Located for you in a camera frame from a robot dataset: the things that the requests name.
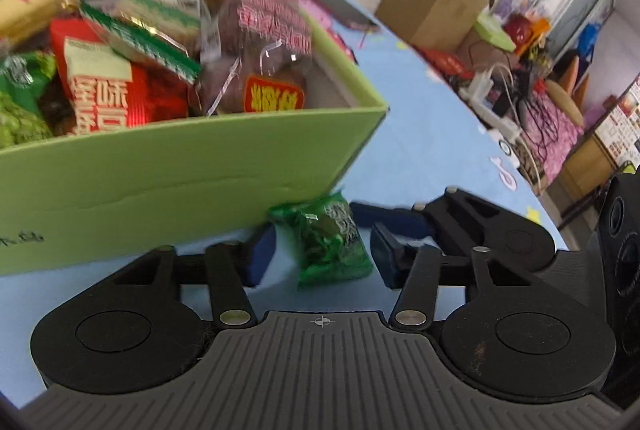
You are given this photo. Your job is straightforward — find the dark smartphone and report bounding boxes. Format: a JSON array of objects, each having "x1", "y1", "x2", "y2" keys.
[{"x1": 300, "y1": 0, "x2": 381, "y2": 31}]

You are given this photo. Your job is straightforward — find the small cardboard box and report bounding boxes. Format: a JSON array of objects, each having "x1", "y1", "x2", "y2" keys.
[{"x1": 457, "y1": 30, "x2": 506, "y2": 67}]

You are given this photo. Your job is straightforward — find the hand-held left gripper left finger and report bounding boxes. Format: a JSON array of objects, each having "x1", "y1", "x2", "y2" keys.
[{"x1": 112, "y1": 225, "x2": 277, "y2": 330}]

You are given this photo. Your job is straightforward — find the red round toy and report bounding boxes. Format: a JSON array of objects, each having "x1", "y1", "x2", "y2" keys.
[{"x1": 502, "y1": 14, "x2": 533, "y2": 44}]

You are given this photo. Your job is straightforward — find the red flat packet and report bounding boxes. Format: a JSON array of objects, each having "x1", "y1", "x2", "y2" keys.
[{"x1": 425, "y1": 49, "x2": 473, "y2": 78}]

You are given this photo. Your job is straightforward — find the wooden cabinet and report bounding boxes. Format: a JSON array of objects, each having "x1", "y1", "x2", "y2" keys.
[{"x1": 560, "y1": 130, "x2": 621, "y2": 201}]

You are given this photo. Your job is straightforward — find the small green snack packet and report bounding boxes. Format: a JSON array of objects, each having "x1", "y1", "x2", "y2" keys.
[{"x1": 268, "y1": 193, "x2": 375, "y2": 290}]

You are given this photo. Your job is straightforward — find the blue plastic item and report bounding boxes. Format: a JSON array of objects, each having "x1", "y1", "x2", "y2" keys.
[{"x1": 577, "y1": 23, "x2": 603, "y2": 61}]

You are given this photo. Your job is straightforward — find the red nut packet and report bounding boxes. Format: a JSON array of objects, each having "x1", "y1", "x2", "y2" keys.
[{"x1": 50, "y1": 18, "x2": 191, "y2": 136}]

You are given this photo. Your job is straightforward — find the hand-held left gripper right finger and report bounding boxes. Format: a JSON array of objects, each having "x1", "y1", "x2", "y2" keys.
[{"x1": 371, "y1": 223, "x2": 538, "y2": 331}]

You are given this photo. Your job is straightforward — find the clear red packet brown snacks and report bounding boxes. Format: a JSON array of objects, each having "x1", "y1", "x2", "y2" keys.
[{"x1": 192, "y1": 0, "x2": 316, "y2": 116}]

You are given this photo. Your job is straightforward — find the purple picture card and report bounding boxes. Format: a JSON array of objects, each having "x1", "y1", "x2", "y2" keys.
[{"x1": 500, "y1": 0, "x2": 531, "y2": 21}]

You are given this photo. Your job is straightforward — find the blue printed tablecloth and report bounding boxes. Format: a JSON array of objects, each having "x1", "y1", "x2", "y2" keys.
[{"x1": 0, "y1": 0, "x2": 566, "y2": 411}]

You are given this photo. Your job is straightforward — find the tan oval cushion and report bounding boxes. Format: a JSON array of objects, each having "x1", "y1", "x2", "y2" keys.
[{"x1": 545, "y1": 80, "x2": 586, "y2": 126}]

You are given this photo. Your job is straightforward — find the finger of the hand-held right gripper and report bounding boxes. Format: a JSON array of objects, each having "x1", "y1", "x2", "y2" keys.
[{"x1": 350, "y1": 187, "x2": 511, "y2": 257}]

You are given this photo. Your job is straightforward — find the white power strip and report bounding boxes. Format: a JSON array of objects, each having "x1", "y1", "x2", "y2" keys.
[{"x1": 460, "y1": 70, "x2": 521, "y2": 141}]

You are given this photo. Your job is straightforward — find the green bordered cake packet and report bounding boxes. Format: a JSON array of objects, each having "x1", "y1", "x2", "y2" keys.
[{"x1": 80, "y1": 0, "x2": 203, "y2": 85}]

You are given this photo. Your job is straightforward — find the large green pea packet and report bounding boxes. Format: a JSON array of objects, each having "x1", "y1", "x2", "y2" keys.
[{"x1": 0, "y1": 52, "x2": 58, "y2": 148}]

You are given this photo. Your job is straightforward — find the colourful printed board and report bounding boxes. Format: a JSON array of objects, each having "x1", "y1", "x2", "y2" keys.
[{"x1": 595, "y1": 78, "x2": 640, "y2": 171}]

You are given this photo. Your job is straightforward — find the green cardboard box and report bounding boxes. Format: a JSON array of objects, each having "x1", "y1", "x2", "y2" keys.
[{"x1": 0, "y1": 0, "x2": 391, "y2": 278}]

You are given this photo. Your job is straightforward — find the light green box lid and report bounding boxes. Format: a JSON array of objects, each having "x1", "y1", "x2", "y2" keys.
[{"x1": 472, "y1": 10, "x2": 518, "y2": 51}]

